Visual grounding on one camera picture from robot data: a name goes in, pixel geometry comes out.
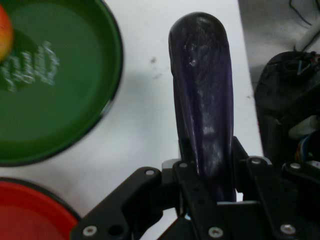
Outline red yellow toy apple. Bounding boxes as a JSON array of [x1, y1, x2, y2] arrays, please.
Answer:
[[0, 4, 15, 62]]

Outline red round plate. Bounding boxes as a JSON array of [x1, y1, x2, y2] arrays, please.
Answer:
[[0, 176, 82, 240]]

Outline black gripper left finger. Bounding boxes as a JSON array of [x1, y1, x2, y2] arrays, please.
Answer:
[[69, 136, 219, 240]]

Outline purple toy eggplant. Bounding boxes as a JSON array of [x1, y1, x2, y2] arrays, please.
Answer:
[[168, 11, 237, 203]]

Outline dark green round plate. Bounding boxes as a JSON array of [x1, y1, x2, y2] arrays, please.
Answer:
[[0, 0, 124, 168]]

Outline thin dark wire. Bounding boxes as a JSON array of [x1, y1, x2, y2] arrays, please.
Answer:
[[289, 0, 314, 26]]

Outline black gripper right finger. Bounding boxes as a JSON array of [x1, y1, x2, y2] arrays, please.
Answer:
[[232, 136, 320, 240]]

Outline black device with wires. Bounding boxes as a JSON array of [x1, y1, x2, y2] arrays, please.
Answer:
[[254, 50, 320, 163]]

